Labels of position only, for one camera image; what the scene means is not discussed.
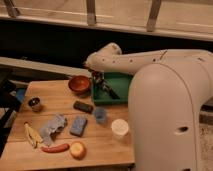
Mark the red sausage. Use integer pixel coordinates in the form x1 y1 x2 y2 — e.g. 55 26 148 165
41 143 70 153

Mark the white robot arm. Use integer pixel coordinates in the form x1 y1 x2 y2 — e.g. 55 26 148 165
86 43 213 171

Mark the dark red grape bunch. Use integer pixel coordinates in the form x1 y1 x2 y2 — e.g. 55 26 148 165
91 71 104 88

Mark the red yellow apple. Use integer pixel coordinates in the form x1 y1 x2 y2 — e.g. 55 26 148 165
70 142 86 160

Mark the crumpled grey cloth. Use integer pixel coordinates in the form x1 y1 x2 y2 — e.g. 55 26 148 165
39 114 67 146

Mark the blue sponge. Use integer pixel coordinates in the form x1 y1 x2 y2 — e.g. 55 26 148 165
70 116 87 137

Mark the green plastic tray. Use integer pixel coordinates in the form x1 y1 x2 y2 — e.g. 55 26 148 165
91 72 132 105

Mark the white round cup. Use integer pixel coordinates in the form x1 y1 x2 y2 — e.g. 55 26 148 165
111 119 129 139

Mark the red bowl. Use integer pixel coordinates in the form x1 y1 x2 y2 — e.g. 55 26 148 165
68 75 90 94

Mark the black tool in tray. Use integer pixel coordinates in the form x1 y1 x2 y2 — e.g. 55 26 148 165
102 84 120 99

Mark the small blue cup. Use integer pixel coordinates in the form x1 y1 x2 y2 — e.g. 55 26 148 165
93 107 107 124

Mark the small dark cup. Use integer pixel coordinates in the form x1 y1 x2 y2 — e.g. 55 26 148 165
28 97 42 112

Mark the black chair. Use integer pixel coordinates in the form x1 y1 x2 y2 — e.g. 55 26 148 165
0 68 21 156

